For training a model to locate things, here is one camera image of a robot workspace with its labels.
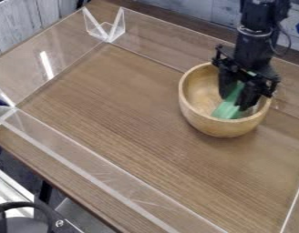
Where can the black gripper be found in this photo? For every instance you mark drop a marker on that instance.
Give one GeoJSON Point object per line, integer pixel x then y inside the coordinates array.
{"type": "Point", "coordinates": [260, 79]}

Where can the green rectangular block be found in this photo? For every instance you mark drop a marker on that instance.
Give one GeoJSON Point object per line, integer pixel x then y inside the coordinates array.
{"type": "Point", "coordinates": [227, 109]}

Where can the brown wooden bowl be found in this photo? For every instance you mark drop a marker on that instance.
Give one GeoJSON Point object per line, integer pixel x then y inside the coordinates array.
{"type": "Point", "coordinates": [199, 98]}

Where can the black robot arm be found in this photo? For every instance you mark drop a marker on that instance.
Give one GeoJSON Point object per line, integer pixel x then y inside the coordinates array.
{"type": "Point", "coordinates": [244, 63]}

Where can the white box with blue mark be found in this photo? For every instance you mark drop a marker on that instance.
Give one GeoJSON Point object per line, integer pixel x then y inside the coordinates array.
{"type": "Point", "coordinates": [291, 26]}

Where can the clear acrylic table barrier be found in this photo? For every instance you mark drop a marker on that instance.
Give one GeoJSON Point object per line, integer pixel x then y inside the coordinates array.
{"type": "Point", "coordinates": [94, 124]}

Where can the black table leg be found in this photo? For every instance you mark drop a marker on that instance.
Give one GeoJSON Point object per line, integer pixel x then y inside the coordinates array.
{"type": "Point", "coordinates": [45, 192]}

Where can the clear acrylic corner bracket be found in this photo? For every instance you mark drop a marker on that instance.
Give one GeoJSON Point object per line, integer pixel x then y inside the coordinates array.
{"type": "Point", "coordinates": [105, 31]}

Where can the grey metal base plate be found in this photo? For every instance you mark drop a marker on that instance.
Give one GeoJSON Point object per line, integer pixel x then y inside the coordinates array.
{"type": "Point", "coordinates": [80, 218]}

